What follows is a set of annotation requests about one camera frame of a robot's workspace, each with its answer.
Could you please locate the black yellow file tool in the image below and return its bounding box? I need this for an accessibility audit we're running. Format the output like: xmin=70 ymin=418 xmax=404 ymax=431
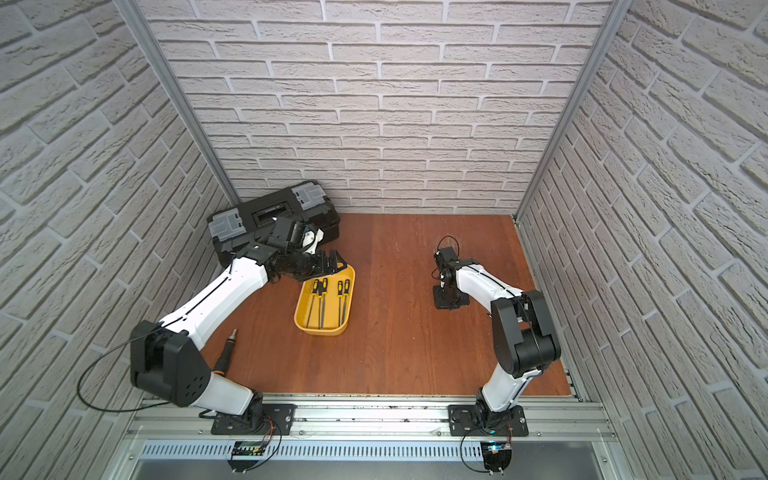
xmin=318 ymin=278 xmax=328 ymax=329
xmin=305 ymin=279 xmax=321 ymax=328
xmin=337 ymin=280 xmax=345 ymax=328
xmin=339 ymin=278 xmax=352 ymax=326

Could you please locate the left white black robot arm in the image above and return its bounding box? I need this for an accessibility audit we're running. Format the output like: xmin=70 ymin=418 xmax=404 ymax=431
xmin=129 ymin=218 xmax=347 ymax=416

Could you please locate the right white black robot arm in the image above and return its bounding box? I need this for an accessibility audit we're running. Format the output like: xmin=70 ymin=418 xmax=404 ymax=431
xmin=433 ymin=247 xmax=562 ymax=430

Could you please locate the yellow plastic storage tray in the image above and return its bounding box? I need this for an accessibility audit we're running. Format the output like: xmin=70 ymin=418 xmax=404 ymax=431
xmin=294 ymin=265 xmax=356 ymax=336

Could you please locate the black plastic toolbox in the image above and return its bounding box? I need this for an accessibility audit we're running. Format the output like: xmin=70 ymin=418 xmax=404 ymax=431
xmin=208 ymin=180 xmax=341 ymax=268

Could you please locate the black orange screwdriver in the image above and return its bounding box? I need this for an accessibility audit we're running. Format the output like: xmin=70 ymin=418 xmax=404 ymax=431
xmin=213 ymin=329 xmax=238 ymax=377

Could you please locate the right controller board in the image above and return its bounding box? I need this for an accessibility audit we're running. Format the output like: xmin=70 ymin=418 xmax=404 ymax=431
xmin=480 ymin=442 xmax=512 ymax=474

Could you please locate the controller board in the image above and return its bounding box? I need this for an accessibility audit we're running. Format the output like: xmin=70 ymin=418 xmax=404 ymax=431
xmin=228 ymin=441 xmax=271 ymax=473
xmin=480 ymin=442 xmax=512 ymax=474

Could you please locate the left controller board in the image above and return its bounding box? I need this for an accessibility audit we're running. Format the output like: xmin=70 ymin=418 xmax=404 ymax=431
xmin=228 ymin=441 xmax=271 ymax=473

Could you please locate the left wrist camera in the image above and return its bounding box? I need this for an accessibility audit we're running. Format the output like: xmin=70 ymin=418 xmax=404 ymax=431
xmin=299 ymin=225 xmax=324 ymax=254

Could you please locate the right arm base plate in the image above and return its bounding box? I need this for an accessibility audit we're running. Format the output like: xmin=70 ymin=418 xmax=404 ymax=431
xmin=447 ymin=402 xmax=529 ymax=438

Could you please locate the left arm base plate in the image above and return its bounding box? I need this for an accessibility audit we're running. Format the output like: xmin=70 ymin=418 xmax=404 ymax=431
xmin=211 ymin=403 xmax=297 ymax=435

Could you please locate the aluminium mounting rail frame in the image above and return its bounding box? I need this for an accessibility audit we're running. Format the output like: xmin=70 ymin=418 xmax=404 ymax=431
xmin=105 ymin=394 xmax=630 ymax=479

